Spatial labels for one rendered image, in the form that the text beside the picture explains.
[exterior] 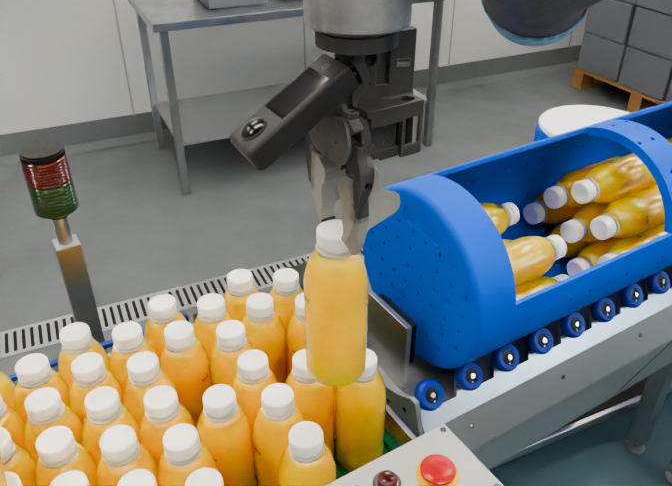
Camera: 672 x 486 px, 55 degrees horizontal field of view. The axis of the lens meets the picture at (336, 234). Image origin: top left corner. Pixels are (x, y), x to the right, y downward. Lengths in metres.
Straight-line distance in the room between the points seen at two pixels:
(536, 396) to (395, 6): 0.76
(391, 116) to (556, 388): 0.70
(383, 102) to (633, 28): 4.35
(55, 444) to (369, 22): 0.55
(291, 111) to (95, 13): 3.54
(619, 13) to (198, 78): 2.83
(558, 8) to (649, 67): 4.22
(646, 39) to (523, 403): 3.90
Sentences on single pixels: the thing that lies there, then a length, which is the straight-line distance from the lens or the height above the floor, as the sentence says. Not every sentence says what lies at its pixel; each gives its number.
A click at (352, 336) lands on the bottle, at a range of 0.69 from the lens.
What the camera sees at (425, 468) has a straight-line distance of 0.70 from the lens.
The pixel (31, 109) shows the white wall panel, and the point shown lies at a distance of 4.18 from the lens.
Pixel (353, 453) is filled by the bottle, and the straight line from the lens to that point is 0.92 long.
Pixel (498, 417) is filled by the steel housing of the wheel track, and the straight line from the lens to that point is 1.09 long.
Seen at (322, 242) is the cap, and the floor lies 1.31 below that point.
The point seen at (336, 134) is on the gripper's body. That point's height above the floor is 1.43.
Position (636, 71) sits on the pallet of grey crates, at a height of 0.27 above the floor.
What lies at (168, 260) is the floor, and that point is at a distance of 3.01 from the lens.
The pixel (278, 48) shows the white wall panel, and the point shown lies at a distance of 4.36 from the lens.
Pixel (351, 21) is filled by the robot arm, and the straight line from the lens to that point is 0.53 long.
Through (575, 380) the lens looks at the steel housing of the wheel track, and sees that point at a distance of 1.20.
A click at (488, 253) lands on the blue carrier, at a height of 1.19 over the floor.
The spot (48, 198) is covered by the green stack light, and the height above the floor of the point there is 1.20.
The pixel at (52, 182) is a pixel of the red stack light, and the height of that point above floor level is 1.22.
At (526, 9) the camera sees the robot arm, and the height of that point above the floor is 1.53.
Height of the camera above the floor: 1.66
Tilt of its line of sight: 32 degrees down
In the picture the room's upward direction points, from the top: straight up
